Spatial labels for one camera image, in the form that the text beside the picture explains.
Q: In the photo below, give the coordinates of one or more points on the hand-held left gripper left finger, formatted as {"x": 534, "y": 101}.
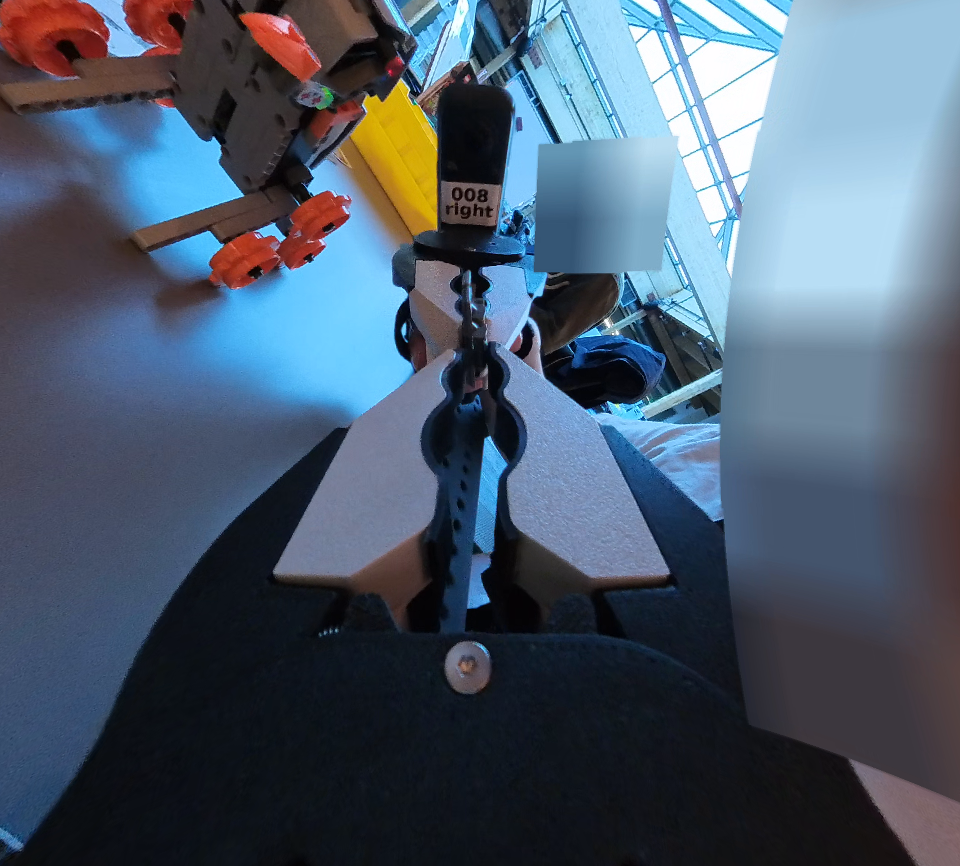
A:
{"x": 360, "y": 491}

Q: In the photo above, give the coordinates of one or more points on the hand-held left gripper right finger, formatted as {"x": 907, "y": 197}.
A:
{"x": 570, "y": 491}

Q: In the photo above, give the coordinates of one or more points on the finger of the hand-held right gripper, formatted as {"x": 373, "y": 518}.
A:
{"x": 506, "y": 304}
{"x": 435, "y": 304}

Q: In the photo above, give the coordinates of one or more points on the grey track link piece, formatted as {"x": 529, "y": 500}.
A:
{"x": 474, "y": 364}
{"x": 469, "y": 296}

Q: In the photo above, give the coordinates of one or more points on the person's left forearm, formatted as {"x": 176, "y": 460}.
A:
{"x": 915, "y": 821}

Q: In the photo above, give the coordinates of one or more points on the grey desk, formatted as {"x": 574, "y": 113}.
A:
{"x": 150, "y": 394}

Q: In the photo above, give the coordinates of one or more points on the person's right hand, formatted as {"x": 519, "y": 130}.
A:
{"x": 531, "y": 350}

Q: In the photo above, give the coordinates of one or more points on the yellow plastic bin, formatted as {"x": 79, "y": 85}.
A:
{"x": 397, "y": 154}

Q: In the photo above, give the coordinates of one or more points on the black perforated panel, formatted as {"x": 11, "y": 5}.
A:
{"x": 457, "y": 506}

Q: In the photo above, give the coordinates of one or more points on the grey brick-built vehicle model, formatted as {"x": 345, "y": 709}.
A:
{"x": 247, "y": 56}

